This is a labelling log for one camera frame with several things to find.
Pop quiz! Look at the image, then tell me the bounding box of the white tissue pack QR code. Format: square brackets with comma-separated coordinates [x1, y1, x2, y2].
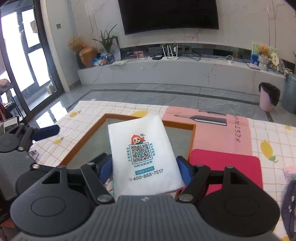
[108, 115, 185, 199]

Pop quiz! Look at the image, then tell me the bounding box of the pink cloth item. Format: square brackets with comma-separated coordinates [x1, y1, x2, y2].
[283, 166, 296, 184]

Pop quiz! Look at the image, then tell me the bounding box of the teal packaged soft item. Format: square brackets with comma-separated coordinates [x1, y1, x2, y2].
[104, 176, 114, 196]

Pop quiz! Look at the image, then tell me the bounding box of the navy fabric item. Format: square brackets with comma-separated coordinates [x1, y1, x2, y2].
[281, 180, 295, 240]

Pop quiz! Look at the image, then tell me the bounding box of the smartphone on stand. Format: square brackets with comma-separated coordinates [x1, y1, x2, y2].
[3, 116, 19, 133]

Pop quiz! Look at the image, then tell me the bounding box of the orange rimmed grey storage box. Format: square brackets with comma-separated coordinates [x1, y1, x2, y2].
[62, 114, 195, 169]

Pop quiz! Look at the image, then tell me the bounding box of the lemon print checkered tablecloth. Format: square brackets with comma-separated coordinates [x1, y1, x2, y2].
[28, 100, 296, 241]

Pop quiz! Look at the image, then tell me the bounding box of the pink restaurant mat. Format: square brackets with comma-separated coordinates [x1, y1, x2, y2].
[159, 106, 252, 156]

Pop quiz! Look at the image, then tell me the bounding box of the red box lid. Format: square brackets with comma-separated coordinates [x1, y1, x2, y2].
[188, 148, 264, 195]

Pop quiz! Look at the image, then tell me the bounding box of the golden brown vase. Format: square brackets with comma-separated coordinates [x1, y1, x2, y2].
[79, 46, 97, 68]

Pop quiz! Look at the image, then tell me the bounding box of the white marble TV bench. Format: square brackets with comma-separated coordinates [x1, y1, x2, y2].
[78, 57, 286, 95]

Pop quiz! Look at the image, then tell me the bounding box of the pink bin with black bag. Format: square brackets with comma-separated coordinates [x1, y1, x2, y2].
[258, 82, 280, 112]

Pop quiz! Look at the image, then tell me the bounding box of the yellow paper booklet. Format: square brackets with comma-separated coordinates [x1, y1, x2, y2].
[110, 60, 129, 66]

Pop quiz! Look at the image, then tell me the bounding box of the green plant glass vase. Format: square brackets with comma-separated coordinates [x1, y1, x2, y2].
[92, 24, 117, 64]

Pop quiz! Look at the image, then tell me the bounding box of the grey-blue tall trash can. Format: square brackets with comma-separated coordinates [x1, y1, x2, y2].
[281, 73, 296, 114]

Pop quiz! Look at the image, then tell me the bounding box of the white wifi router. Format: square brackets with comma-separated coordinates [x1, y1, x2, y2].
[161, 44, 179, 61]

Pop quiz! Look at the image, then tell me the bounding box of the pink floral small box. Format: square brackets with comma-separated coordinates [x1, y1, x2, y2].
[133, 51, 144, 58]

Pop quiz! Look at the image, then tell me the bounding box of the teddy bear gift basket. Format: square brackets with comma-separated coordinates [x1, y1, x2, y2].
[251, 43, 285, 74]

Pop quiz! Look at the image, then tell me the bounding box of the black wall television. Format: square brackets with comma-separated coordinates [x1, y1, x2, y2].
[118, 0, 219, 35]

